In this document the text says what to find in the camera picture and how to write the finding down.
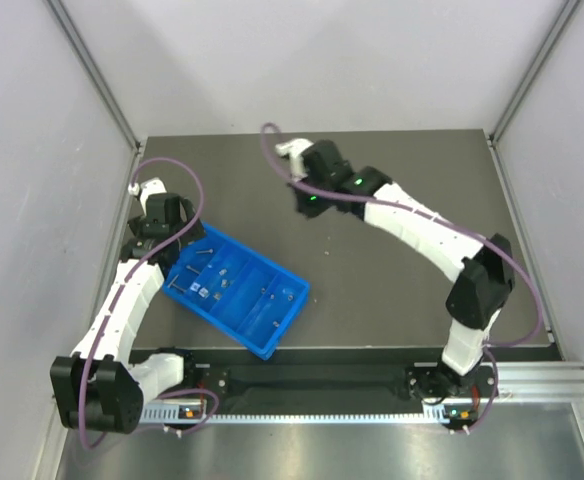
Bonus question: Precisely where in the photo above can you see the blue compartment bin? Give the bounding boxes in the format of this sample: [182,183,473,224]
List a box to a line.
[163,224,310,360]

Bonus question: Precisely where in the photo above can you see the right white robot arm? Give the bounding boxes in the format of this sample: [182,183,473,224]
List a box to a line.
[274,139,515,396]

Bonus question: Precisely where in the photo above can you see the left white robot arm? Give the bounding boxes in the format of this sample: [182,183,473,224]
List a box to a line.
[50,178,205,434]

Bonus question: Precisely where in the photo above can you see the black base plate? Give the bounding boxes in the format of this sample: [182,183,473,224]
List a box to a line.
[181,362,453,401]

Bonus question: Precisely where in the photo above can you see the slotted cable duct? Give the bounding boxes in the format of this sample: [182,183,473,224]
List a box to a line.
[141,398,478,426]

